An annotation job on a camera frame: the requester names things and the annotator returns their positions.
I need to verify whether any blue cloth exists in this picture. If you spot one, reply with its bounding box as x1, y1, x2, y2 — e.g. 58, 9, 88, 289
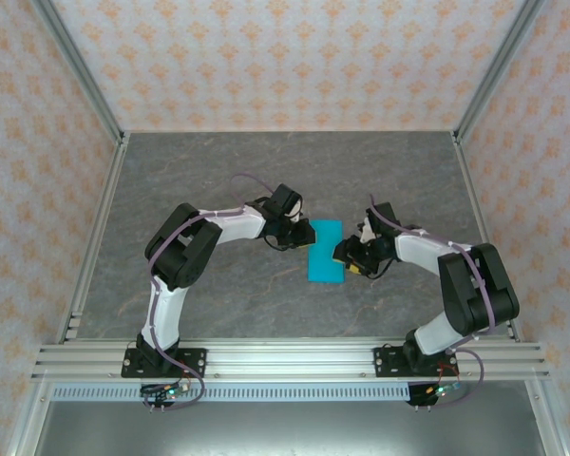
307, 218, 348, 285

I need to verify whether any grey metal sheet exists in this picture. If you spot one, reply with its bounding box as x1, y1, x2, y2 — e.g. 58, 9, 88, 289
31, 400, 548, 456

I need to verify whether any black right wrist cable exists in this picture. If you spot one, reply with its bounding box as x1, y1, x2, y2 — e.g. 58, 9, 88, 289
366, 257, 394, 280

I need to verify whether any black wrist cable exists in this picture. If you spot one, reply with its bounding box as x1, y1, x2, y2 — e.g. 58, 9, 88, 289
263, 235, 296, 253
366, 257, 394, 280

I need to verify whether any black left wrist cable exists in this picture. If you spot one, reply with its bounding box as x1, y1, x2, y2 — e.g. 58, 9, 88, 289
263, 235, 296, 253

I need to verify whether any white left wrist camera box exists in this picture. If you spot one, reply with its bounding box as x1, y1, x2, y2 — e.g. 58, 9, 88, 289
284, 199, 306, 223

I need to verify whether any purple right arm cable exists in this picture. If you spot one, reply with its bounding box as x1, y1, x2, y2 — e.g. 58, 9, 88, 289
369, 193, 498, 409

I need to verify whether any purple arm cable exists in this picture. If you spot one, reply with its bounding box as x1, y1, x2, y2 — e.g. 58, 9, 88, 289
143, 172, 207, 412
369, 193, 498, 409

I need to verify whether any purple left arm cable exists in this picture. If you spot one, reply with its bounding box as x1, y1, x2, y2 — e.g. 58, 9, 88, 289
143, 172, 207, 412

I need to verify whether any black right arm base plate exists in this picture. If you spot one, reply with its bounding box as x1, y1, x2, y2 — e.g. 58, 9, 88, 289
372, 345, 460, 380

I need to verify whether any aluminium table side rail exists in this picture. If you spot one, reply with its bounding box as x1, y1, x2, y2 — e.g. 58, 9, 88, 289
53, 132, 131, 346
450, 131, 524, 344

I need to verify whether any aluminium mounting rail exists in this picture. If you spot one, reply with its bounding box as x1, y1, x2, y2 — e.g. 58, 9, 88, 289
29, 338, 552, 383

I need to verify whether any grey slotted cable duct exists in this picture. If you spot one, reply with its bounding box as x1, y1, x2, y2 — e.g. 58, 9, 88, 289
50, 384, 412, 403

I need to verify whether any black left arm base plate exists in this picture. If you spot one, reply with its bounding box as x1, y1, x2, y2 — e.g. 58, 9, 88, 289
120, 347, 208, 380

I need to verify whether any aluminium frame post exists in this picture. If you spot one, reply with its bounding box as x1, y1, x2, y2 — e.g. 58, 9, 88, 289
452, 0, 551, 144
29, 0, 127, 144

